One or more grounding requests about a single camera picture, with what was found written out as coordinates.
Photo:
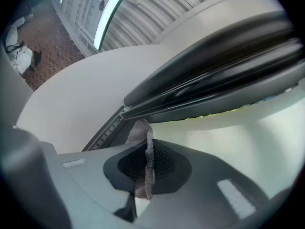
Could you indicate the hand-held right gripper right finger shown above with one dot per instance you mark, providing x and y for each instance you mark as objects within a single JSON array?
[{"x": 202, "y": 180}]

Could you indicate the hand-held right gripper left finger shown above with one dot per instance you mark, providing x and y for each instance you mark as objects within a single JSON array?
[{"x": 90, "y": 175}]

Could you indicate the frosted window glass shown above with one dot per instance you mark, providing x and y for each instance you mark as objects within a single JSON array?
[{"x": 238, "y": 139}]

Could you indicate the grey cloth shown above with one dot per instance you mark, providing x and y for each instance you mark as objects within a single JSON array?
[{"x": 140, "y": 130}]

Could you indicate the black framed glass window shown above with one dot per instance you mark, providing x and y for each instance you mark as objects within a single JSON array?
[{"x": 214, "y": 80}]

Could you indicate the round ceiling fixture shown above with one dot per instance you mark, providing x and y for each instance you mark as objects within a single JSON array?
[{"x": 102, "y": 5}]

